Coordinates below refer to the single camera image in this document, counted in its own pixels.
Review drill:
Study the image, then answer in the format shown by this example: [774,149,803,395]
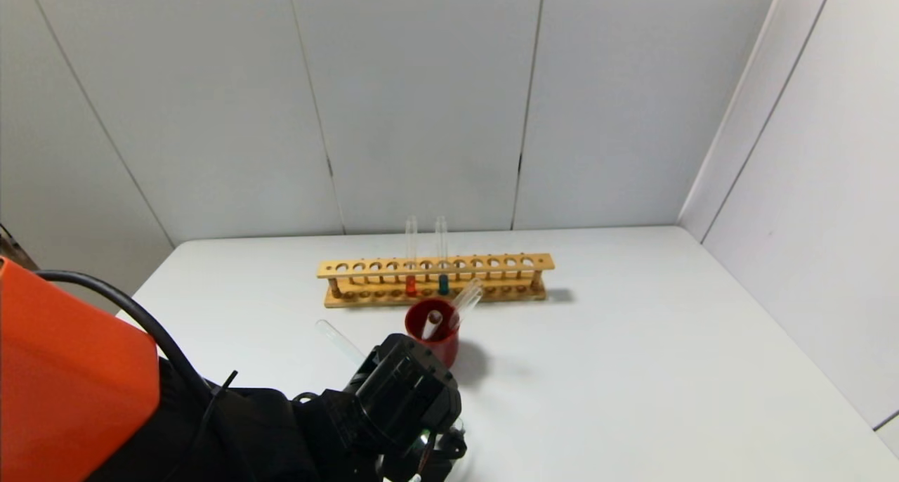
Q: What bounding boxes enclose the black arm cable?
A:
[35,270,218,412]

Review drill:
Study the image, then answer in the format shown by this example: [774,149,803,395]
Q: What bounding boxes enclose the red plastic cup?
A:
[405,298,461,369]

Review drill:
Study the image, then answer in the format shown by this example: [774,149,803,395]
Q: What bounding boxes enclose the empty glass test tube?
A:
[449,278,485,329]

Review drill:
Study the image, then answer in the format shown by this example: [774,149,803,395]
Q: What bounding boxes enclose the wooden test tube rack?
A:
[317,253,556,309]

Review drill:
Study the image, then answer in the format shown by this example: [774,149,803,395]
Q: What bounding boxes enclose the test tube with blue pigment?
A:
[435,216,452,297]
[315,319,367,365]

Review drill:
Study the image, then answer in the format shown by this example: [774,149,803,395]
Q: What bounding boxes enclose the black metal chair frame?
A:
[0,223,36,272]

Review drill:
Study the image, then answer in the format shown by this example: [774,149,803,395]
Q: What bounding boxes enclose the test tube with red pigment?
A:
[405,216,419,298]

